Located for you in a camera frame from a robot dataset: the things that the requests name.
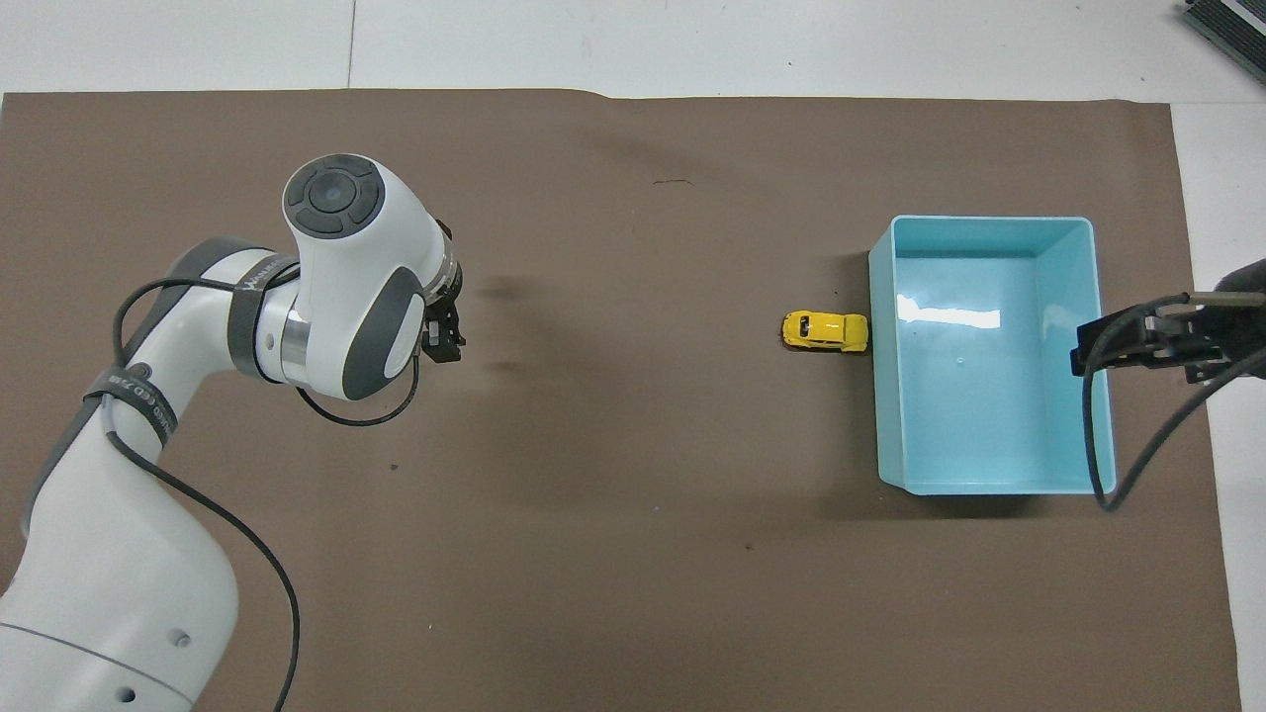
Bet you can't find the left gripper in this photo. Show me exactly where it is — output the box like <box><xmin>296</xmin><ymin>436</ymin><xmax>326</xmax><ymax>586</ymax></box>
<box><xmin>425</xmin><ymin>281</ymin><xmax>467</xmax><ymax>335</ymax></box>

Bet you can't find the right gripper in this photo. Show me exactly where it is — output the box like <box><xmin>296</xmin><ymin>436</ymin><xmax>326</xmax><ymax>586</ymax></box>
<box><xmin>1183</xmin><ymin>258</ymin><xmax>1266</xmax><ymax>388</ymax></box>

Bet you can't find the yellow toy beetle car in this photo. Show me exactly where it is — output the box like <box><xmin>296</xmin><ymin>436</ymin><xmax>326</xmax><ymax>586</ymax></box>
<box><xmin>781</xmin><ymin>311</ymin><xmax>871</xmax><ymax>354</ymax></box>

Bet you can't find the light blue plastic bin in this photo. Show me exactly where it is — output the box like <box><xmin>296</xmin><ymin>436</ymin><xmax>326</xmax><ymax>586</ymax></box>
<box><xmin>867</xmin><ymin>215</ymin><xmax>1120</xmax><ymax>497</ymax></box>

